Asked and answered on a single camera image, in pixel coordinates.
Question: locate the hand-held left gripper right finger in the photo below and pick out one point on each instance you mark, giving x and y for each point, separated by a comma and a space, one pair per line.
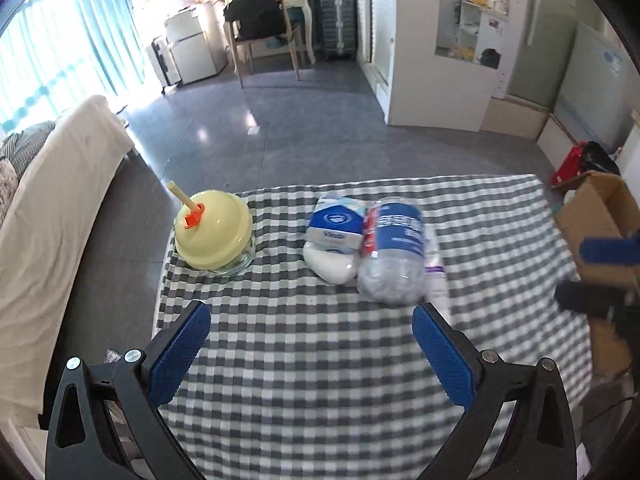
445, 355

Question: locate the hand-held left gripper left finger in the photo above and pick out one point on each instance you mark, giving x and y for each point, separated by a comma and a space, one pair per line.
180, 355

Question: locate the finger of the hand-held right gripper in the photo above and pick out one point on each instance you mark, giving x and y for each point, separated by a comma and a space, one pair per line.
585, 295
607, 252

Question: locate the brown cardboard box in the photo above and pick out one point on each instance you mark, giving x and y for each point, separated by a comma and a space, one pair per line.
595, 205

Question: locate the white squeeze tube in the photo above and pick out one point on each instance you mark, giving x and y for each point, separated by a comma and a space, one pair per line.
439, 290

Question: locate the clear plastic water bottle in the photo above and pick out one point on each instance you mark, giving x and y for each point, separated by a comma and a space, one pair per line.
395, 255

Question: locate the yellow lidded glass bowl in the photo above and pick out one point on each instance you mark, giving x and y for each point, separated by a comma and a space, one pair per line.
215, 232

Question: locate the white rounded object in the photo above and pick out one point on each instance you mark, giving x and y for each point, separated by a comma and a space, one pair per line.
330, 265

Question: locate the blue white tissue pack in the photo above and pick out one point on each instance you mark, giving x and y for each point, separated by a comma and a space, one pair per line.
335, 220

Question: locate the black bag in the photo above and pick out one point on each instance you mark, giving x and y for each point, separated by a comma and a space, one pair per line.
600, 157

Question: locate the red bag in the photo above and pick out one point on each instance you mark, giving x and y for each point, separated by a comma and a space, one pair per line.
567, 162

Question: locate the grey white checked tablecloth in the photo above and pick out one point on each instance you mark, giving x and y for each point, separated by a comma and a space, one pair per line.
320, 360

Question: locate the flat cardboard sheet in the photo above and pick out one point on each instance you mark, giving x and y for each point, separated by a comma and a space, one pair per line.
515, 117

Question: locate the white bed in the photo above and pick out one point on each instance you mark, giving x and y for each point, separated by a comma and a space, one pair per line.
55, 200

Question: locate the grey patterned blanket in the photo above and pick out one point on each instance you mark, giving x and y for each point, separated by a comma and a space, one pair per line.
22, 152

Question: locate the white suitcase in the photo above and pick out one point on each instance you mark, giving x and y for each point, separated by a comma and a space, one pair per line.
162, 62

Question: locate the white mini fridge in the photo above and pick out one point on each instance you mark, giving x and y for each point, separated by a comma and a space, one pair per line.
195, 47

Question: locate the wooden chair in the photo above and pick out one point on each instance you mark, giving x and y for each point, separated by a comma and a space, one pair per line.
290, 35

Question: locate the sheer blue white curtain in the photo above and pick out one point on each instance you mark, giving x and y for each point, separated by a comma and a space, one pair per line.
65, 35

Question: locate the grey ribbed suitcase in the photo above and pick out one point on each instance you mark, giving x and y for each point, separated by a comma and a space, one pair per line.
336, 22

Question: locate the black backpack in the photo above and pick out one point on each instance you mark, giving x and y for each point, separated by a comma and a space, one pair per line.
252, 12

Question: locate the white vanity desk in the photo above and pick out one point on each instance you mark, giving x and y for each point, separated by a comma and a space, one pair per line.
302, 10

